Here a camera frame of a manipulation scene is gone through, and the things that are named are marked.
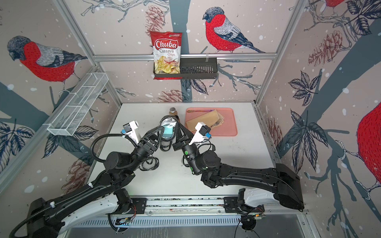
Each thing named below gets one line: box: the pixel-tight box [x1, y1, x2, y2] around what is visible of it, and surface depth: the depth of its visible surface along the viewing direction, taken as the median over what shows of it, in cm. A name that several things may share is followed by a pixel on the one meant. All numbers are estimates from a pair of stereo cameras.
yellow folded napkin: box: [185, 109, 225, 132], surface depth 113 cm
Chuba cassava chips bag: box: [149, 31, 184, 80], surface depth 86 cm
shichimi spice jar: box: [168, 107, 179, 116], surface depth 106 cm
